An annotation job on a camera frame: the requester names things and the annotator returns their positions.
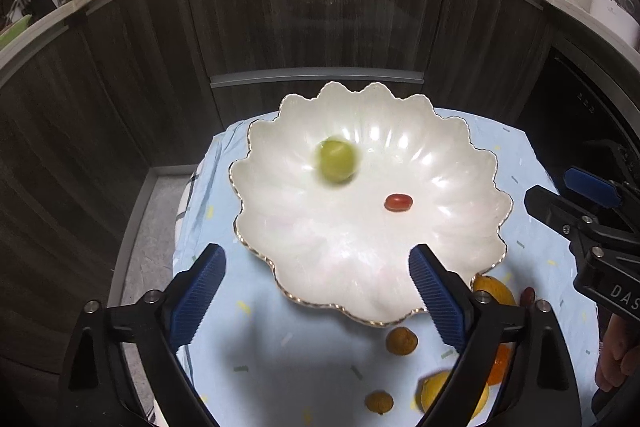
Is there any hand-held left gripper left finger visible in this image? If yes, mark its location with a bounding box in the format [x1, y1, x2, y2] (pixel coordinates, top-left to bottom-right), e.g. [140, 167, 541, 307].
[60, 243, 228, 427]

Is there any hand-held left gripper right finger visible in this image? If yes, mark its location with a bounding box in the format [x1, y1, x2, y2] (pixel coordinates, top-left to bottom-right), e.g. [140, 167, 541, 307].
[408, 243, 583, 427]

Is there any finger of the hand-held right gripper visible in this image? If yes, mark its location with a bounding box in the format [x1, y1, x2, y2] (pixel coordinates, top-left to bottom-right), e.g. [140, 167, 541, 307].
[564, 167, 640, 233]
[525, 185, 640, 319]

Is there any small brown fruit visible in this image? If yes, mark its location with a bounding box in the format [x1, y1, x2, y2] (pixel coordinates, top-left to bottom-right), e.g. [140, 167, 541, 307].
[364, 389, 395, 414]
[385, 327, 419, 357]

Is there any small orange tangerine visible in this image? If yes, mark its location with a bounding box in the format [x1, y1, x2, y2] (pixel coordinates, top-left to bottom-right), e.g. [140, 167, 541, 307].
[471, 274, 517, 307]
[482, 343, 513, 388]

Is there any large yellow lemon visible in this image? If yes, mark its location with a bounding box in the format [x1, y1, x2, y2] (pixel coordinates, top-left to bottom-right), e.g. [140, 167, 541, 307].
[417, 369, 491, 425]

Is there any red cherry tomato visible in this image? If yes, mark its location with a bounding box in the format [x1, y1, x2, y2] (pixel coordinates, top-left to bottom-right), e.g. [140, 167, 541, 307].
[384, 193, 414, 212]

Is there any white scalloped ceramic bowl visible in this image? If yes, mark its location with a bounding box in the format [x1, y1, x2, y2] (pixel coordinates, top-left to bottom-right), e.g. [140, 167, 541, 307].
[229, 81, 513, 327]

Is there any green round fruit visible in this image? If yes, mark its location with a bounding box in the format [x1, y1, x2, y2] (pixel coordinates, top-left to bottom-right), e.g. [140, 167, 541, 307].
[314, 138, 360, 185]

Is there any person's right hand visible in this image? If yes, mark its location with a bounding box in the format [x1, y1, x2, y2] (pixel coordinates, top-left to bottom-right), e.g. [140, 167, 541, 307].
[595, 307, 640, 393]

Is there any black built-in appliance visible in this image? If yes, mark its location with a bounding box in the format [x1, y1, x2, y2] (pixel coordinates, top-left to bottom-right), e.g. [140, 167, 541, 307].
[515, 39, 640, 220]

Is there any white checked cloth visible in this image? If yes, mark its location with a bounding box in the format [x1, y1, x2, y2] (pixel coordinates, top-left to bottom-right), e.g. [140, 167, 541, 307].
[174, 169, 202, 235]

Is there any light blue speckled tablecloth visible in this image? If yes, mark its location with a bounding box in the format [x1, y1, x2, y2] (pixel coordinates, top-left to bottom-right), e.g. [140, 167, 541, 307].
[172, 107, 608, 427]

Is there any dark wood cabinet door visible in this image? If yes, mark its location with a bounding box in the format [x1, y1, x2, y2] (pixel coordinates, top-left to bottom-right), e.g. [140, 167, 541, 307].
[424, 0, 557, 125]
[82, 0, 223, 168]
[182, 0, 449, 78]

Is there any green tray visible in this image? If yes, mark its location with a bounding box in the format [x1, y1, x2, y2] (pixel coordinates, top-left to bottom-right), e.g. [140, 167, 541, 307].
[0, 14, 33, 50]

